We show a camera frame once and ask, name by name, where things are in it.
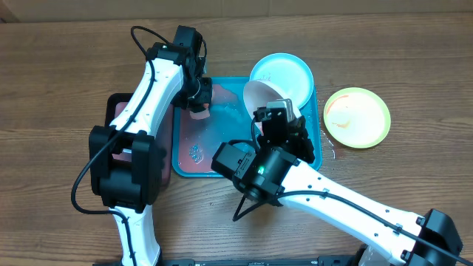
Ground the pink sponge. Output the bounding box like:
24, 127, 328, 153
190, 103, 211, 120

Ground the white plate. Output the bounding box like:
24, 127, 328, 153
243, 80, 290, 119

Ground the light blue plate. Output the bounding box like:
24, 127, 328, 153
250, 52, 315, 109

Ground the yellow plate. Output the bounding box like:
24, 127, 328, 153
323, 87, 391, 149

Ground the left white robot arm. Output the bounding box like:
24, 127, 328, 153
84, 40, 212, 265

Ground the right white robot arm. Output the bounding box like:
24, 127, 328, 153
231, 107, 470, 265

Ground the teal serving tray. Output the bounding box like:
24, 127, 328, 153
172, 77, 322, 178

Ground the dark rectangular sponge tray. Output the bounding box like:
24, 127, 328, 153
104, 93, 174, 190

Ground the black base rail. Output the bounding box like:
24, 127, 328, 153
92, 253, 370, 266

